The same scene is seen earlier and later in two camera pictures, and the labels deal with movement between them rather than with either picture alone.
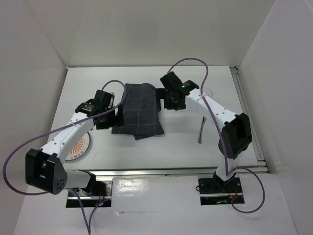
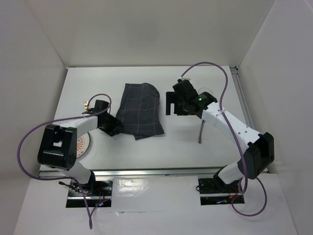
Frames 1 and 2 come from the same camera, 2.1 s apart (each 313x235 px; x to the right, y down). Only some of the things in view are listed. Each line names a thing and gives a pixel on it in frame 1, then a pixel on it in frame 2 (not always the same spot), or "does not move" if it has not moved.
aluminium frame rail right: x=254 y=139 does not move
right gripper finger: x=160 y=93 -> x=171 y=98
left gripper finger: x=120 y=118 -> x=117 y=129
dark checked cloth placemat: x=141 y=111 does not move
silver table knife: x=200 y=134 does not move
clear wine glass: x=208 y=91 does not move
